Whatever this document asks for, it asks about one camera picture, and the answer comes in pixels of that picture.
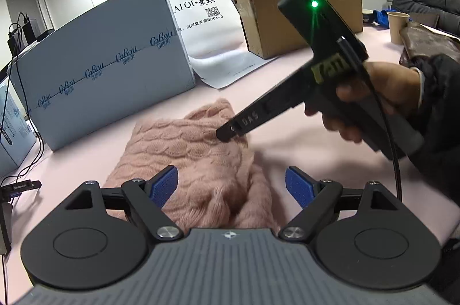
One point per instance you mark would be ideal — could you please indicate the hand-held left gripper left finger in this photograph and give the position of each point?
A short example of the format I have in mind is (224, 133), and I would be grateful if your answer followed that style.
(163, 184)

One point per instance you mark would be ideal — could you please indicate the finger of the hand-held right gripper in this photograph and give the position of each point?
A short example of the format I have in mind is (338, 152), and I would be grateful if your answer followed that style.
(237, 127)

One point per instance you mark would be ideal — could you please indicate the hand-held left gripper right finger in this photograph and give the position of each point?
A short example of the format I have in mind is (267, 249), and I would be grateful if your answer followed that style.
(300, 184)

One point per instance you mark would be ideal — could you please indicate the pink knitted sweater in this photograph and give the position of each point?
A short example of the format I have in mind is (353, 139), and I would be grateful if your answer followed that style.
(201, 154)

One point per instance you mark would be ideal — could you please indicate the person's right forearm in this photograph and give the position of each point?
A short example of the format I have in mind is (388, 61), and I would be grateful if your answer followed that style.
(442, 111)

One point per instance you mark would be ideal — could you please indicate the person's right hand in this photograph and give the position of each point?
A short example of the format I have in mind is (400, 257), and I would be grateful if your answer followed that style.
(388, 78)

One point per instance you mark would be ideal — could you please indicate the dark bowl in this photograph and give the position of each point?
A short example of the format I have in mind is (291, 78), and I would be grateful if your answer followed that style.
(368, 16)

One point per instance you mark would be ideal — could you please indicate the white printed paper sheet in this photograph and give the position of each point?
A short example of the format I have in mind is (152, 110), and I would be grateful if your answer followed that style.
(230, 75)

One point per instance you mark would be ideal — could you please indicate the blue cloth bag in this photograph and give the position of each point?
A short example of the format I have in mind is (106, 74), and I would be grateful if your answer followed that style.
(381, 17)

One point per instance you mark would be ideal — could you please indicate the brown cardboard box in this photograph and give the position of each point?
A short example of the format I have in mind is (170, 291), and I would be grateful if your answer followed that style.
(258, 3)

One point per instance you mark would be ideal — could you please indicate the brown paper cup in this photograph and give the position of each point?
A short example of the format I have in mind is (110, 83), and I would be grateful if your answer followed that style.
(397, 28)

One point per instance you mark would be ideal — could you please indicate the white printed fabric bag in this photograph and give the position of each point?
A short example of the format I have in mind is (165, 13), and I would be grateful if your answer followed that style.
(208, 32)

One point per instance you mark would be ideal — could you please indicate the brown leather handbag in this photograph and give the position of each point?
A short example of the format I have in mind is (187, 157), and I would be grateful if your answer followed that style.
(431, 42)

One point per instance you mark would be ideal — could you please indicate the small black printed device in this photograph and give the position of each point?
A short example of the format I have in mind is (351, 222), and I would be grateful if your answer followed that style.
(21, 187)

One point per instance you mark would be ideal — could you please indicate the small light blue carton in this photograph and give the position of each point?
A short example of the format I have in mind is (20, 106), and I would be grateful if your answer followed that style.
(14, 139)

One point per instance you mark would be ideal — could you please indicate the large light blue cardboard box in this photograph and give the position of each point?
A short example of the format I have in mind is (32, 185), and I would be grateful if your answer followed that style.
(107, 39)

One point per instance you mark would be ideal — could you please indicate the black charger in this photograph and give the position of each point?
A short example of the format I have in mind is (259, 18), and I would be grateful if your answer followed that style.
(30, 26)
(14, 39)

